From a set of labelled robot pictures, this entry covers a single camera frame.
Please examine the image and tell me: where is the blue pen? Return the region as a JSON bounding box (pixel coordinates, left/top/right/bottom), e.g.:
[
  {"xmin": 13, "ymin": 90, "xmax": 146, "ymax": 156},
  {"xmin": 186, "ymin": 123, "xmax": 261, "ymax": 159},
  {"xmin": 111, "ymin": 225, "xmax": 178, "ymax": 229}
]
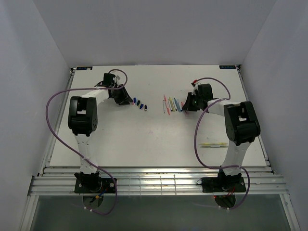
[{"xmin": 174, "ymin": 98, "xmax": 182, "ymax": 112}]

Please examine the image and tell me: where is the black cap whiteboard marker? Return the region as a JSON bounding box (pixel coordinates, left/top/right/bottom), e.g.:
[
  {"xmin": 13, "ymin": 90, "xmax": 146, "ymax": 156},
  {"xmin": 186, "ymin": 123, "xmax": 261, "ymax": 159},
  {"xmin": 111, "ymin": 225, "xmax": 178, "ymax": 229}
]
[{"xmin": 172, "ymin": 98, "xmax": 178, "ymax": 111}]

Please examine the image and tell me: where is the yellow highlighter pen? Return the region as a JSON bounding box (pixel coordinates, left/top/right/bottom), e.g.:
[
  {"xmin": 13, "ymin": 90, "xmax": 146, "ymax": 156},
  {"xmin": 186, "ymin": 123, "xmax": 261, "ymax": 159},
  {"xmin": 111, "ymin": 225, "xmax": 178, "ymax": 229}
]
[{"xmin": 169, "ymin": 97, "xmax": 175, "ymax": 112}]

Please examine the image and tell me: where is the pink highlighter pen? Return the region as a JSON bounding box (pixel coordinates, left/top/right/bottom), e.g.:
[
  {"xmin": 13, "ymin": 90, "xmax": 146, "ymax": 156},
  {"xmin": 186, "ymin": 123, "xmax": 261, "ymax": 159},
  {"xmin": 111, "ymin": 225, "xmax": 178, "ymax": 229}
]
[{"xmin": 164, "ymin": 95, "xmax": 170, "ymax": 115}]

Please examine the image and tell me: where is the white marker black cap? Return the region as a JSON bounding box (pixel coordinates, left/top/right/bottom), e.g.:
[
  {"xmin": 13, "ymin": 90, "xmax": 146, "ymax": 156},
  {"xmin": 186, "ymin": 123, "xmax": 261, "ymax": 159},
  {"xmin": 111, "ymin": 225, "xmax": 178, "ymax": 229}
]
[{"xmin": 163, "ymin": 100, "xmax": 166, "ymax": 114}]

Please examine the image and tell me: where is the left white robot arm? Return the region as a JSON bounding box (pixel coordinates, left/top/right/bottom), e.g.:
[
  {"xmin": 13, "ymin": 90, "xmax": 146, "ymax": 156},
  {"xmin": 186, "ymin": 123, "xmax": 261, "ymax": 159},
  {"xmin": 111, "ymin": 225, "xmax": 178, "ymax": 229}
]
[{"xmin": 68, "ymin": 69, "xmax": 133, "ymax": 175}]

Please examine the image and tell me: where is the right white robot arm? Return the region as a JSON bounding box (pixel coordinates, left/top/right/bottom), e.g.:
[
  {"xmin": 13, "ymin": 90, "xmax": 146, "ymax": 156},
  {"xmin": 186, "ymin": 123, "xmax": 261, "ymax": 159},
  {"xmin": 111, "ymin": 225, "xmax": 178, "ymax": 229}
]
[{"xmin": 182, "ymin": 80, "xmax": 260, "ymax": 191}]

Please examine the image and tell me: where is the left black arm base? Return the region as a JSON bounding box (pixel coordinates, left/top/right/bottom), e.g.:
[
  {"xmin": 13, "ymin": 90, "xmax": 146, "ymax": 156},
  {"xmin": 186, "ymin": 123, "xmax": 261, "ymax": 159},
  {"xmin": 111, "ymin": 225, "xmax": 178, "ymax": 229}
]
[{"xmin": 74, "ymin": 172, "xmax": 116, "ymax": 194}]

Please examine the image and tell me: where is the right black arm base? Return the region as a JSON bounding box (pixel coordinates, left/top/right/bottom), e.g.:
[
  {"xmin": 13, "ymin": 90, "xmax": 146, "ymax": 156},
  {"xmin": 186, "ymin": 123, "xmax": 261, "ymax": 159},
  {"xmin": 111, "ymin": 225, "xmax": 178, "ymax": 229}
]
[{"xmin": 196, "ymin": 170, "xmax": 246, "ymax": 193}]

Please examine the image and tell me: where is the right blue corner label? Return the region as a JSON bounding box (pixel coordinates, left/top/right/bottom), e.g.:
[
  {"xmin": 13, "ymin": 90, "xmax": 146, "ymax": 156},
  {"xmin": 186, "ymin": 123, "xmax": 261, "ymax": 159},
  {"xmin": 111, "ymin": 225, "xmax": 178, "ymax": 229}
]
[{"xmin": 219, "ymin": 65, "xmax": 236, "ymax": 69}]

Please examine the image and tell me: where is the blue corner label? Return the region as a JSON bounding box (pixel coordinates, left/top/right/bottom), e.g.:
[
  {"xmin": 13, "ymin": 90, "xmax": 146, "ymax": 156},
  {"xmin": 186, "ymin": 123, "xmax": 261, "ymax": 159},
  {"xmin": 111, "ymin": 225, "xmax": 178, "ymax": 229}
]
[
  {"xmin": 219, "ymin": 65, "xmax": 236, "ymax": 69},
  {"xmin": 76, "ymin": 66, "xmax": 93, "ymax": 71}
]

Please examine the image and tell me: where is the yellow highlighter near front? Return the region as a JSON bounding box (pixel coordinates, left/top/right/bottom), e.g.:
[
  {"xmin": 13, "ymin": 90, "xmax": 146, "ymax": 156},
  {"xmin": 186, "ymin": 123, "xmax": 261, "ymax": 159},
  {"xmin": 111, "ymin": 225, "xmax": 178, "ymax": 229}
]
[{"xmin": 199, "ymin": 142, "xmax": 228, "ymax": 148}]

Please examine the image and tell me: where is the left blue corner label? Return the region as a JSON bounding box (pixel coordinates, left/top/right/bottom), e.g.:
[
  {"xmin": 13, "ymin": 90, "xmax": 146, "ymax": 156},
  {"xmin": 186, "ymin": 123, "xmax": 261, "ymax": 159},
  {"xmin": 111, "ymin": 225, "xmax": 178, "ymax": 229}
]
[{"xmin": 76, "ymin": 66, "xmax": 93, "ymax": 71}]

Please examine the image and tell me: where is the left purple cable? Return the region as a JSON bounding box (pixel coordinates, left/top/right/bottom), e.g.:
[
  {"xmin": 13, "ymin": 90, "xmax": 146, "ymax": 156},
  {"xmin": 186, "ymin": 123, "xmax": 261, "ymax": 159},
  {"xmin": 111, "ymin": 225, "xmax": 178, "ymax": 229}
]
[{"xmin": 45, "ymin": 69, "xmax": 128, "ymax": 215}]

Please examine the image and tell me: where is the white wire guard grid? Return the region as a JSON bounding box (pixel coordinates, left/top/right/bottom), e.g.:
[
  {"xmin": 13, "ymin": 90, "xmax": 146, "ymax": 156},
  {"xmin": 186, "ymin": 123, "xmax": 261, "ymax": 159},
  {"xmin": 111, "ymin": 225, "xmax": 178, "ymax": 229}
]
[{"xmin": 127, "ymin": 176, "xmax": 177, "ymax": 196}]

